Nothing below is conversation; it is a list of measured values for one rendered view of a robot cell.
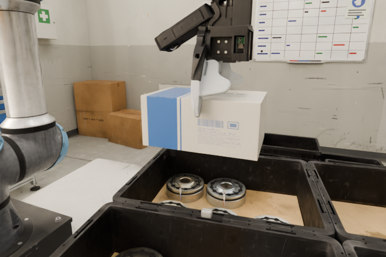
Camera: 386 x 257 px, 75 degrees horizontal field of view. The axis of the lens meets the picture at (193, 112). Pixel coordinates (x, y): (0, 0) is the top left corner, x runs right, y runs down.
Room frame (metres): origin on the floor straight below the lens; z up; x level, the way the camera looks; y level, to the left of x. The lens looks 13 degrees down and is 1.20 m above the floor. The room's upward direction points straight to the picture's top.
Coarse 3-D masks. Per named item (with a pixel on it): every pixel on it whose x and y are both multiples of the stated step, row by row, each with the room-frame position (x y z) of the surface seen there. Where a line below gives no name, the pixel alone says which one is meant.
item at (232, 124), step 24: (144, 96) 0.42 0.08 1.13; (168, 96) 0.41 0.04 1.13; (216, 96) 0.42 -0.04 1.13; (240, 96) 0.42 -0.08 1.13; (264, 96) 0.42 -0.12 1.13; (144, 120) 0.43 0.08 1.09; (168, 120) 0.41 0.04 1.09; (192, 120) 0.39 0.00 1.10; (216, 120) 0.38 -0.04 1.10; (240, 120) 0.37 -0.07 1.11; (264, 120) 0.45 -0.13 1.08; (144, 144) 0.43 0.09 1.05; (168, 144) 0.41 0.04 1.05; (192, 144) 0.39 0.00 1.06; (216, 144) 0.38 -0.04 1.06; (240, 144) 0.37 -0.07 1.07
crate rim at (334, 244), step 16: (112, 208) 0.42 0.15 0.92; (128, 208) 0.41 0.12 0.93; (144, 208) 0.41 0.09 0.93; (208, 224) 0.37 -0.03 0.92; (224, 224) 0.36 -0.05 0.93; (240, 224) 0.36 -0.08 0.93; (256, 224) 0.36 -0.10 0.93; (304, 240) 0.33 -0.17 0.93; (320, 240) 0.33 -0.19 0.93; (336, 240) 0.33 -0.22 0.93; (336, 256) 0.30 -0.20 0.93
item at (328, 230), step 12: (156, 156) 0.65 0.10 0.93; (264, 156) 0.65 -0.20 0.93; (144, 168) 0.57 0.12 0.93; (132, 180) 0.51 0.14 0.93; (312, 180) 0.51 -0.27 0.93; (120, 192) 0.46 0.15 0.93; (312, 192) 0.46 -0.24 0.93; (144, 204) 0.42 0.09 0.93; (156, 204) 0.42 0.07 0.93; (324, 204) 0.42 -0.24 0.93; (216, 216) 0.38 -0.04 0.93; (228, 216) 0.38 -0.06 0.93; (240, 216) 0.38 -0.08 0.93; (324, 216) 0.38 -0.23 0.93; (288, 228) 0.35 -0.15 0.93; (300, 228) 0.35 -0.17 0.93; (312, 228) 0.35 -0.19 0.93; (324, 228) 0.36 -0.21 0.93
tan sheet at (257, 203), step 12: (204, 192) 0.63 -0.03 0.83; (252, 192) 0.63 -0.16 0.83; (264, 192) 0.63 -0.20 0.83; (192, 204) 0.57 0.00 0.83; (204, 204) 0.57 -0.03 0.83; (252, 204) 0.57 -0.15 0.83; (264, 204) 0.57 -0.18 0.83; (276, 204) 0.57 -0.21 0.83; (288, 204) 0.57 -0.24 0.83; (252, 216) 0.53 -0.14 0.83; (276, 216) 0.53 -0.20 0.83; (288, 216) 0.53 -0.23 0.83; (300, 216) 0.53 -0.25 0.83
